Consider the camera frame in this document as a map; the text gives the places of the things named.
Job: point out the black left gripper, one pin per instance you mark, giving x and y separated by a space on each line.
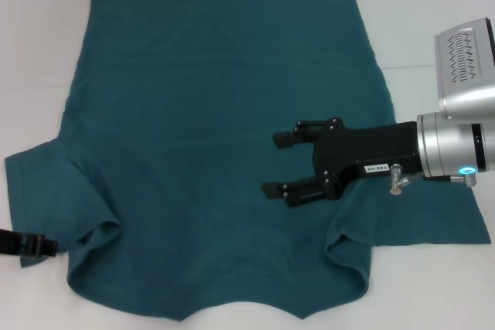
11 243

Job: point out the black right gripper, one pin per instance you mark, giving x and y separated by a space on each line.
375 148

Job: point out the teal blue t-shirt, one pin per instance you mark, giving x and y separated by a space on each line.
193 113

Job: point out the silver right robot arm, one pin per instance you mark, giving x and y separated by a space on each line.
444 144

